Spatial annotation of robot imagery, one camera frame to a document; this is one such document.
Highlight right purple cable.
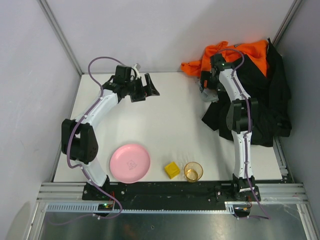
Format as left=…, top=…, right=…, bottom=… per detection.
left=216, top=48, right=272, bottom=221

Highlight grey slotted cable duct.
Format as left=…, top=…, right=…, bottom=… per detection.
left=46, top=201, right=251, bottom=215

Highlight grey light blue cloth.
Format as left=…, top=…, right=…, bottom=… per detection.
left=199, top=85, right=219, bottom=103

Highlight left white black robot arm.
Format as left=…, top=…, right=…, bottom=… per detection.
left=61, top=73, right=160, bottom=187

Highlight aluminium front frame rail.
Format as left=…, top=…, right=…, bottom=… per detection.
left=37, top=181, right=308, bottom=203

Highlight orange cloth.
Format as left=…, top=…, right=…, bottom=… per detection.
left=180, top=40, right=269, bottom=82

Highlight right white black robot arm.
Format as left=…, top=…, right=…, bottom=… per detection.
left=209, top=51, right=259, bottom=202

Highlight amber transparent plastic cup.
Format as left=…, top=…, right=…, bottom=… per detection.
left=183, top=161, right=204, bottom=183

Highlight pink round plate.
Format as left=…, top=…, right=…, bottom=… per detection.
left=109, top=143, right=151, bottom=184

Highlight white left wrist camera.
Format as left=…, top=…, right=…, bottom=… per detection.
left=130, top=63, right=141, bottom=82

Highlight black cloth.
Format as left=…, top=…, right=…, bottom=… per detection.
left=201, top=37, right=293, bottom=148

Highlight yellow cube block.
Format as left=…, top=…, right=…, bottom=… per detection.
left=164, top=161, right=180, bottom=180

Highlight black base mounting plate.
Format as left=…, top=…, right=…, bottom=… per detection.
left=82, top=179, right=262, bottom=218

